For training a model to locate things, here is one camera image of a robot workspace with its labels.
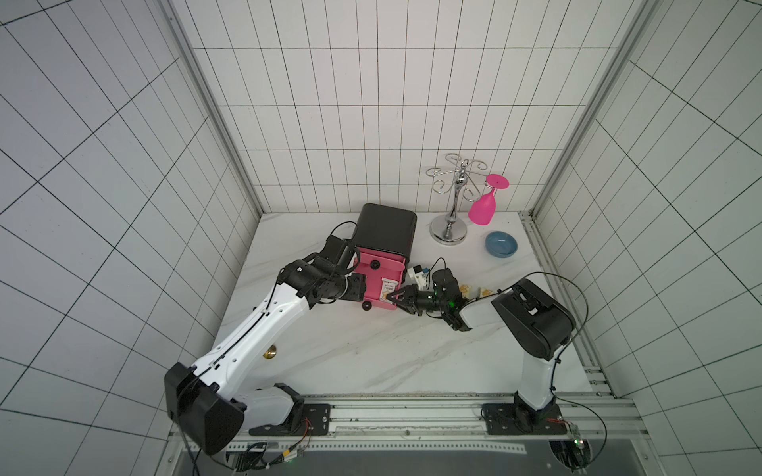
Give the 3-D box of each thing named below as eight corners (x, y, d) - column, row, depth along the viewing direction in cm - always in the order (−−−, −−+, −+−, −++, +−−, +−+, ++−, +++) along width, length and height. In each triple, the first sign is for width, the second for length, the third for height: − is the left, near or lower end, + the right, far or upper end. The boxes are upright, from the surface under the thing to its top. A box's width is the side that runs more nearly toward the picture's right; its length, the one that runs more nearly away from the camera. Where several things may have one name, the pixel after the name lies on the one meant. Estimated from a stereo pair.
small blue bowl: (487, 258, 109) (491, 250, 105) (482, 239, 114) (486, 231, 111) (515, 258, 109) (520, 250, 105) (508, 239, 114) (513, 231, 111)
